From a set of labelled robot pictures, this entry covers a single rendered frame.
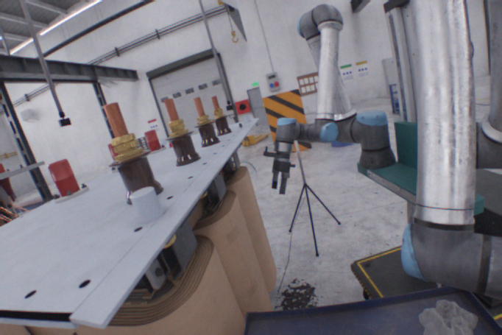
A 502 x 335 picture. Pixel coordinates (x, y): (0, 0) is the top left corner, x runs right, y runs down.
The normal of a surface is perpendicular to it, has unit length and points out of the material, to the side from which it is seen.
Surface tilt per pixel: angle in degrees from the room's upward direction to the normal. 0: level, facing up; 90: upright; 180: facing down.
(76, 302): 0
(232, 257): 90
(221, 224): 90
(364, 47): 90
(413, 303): 0
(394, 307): 0
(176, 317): 90
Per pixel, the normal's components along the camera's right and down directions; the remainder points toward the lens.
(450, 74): -0.51, 0.00
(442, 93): -0.72, 0.00
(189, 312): 0.76, -0.03
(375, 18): -0.12, 0.31
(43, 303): -0.26, -0.93
